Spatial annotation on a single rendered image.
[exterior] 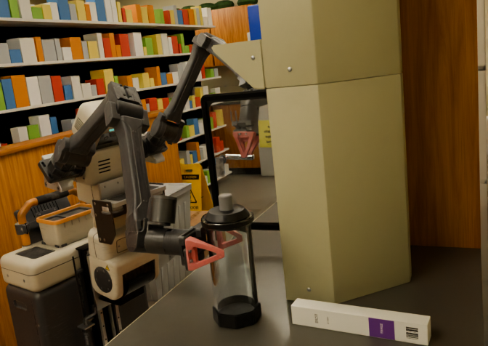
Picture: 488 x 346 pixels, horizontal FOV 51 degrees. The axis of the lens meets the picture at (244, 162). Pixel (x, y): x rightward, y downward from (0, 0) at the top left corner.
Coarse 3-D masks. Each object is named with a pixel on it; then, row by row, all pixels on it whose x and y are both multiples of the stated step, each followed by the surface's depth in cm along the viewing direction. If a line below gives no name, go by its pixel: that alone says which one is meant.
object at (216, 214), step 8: (224, 200) 103; (216, 208) 106; (224, 208) 103; (232, 208) 104; (240, 208) 104; (208, 216) 103; (216, 216) 101; (224, 216) 101; (232, 216) 101; (240, 216) 102
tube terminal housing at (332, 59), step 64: (320, 0) 99; (384, 0) 104; (320, 64) 101; (384, 64) 106; (320, 128) 103; (384, 128) 108; (320, 192) 106; (384, 192) 111; (320, 256) 109; (384, 256) 113
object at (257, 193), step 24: (216, 120) 146; (240, 120) 143; (264, 120) 140; (216, 144) 147; (240, 144) 144; (264, 144) 142; (240, 168) 146; (264, 168) 143; (240, 192) 148; (264, 192) 145; (264, 216) 147
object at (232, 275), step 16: (208, 224) 101; (224, 224) 100; (208, 240) 104; (224, 240) 101; (240, 240) 102; (224, 256) 102; (240, 256) 102; (224, 272) 103; (240, 272) 103; (224, 288) 103; (240, 288) 103; (224, 304) 104; (240, 304) 104
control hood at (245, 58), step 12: (216, 48) 108; (228, 48) 107; (240, 48) 106; (252, 48) 105; (228, 60) 108; (240, 60) 107; (252, 60) 106; (240, 72) 107; (252, 72) 106; (264, 72) 105; (252, 84) 107; (264, 84) 106
